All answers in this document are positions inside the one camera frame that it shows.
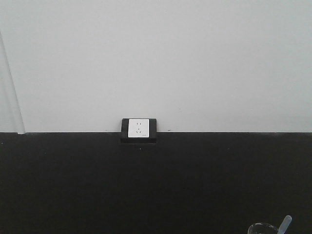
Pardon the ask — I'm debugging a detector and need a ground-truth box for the black socket mounting box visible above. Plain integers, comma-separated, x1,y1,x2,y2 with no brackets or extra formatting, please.
120,118,157,145

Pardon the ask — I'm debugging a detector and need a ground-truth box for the clear plastic pipette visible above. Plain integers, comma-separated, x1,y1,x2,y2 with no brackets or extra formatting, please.
277,215,292,234

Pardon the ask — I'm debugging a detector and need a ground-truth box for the white wall power socket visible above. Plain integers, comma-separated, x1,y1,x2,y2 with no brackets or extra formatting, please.
128,118,150,138

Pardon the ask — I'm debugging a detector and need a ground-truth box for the clear glass beaker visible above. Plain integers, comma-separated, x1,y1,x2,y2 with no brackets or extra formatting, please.
247,223,278,234

